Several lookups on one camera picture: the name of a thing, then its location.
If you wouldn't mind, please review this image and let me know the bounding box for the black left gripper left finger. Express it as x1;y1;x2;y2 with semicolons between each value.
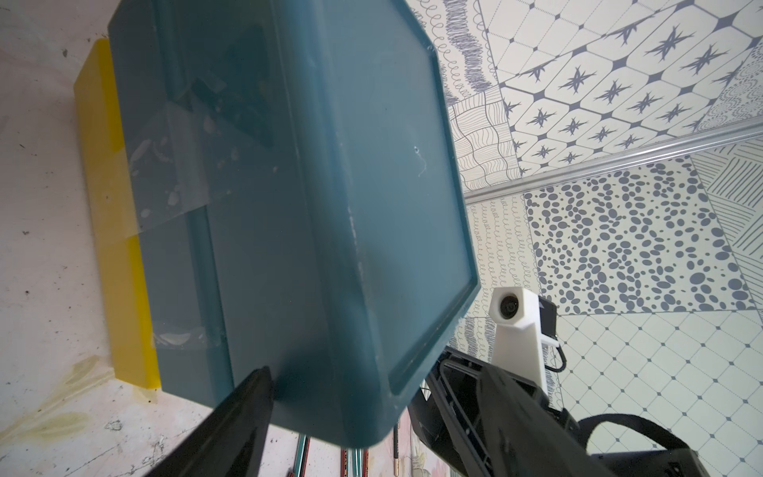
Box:
148;367;274;477

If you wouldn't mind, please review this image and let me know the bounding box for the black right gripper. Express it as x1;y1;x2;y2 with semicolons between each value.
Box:
407;347;579;477

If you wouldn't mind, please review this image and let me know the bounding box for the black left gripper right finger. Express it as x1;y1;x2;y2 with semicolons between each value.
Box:
477;366;612;477

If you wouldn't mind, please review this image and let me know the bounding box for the yellow bottom drawer unit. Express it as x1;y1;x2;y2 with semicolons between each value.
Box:
74;39;161;389

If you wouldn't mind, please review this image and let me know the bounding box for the teal drawer cabinet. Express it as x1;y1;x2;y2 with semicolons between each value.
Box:
108;1;479;447

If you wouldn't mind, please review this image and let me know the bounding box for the green striped pencil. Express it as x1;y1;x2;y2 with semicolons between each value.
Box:
288;434;311;477

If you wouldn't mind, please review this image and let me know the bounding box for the red black pencil middle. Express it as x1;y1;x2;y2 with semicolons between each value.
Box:
341;448;369;477

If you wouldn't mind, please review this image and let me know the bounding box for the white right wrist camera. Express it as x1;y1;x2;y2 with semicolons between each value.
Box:
489;287;567;397

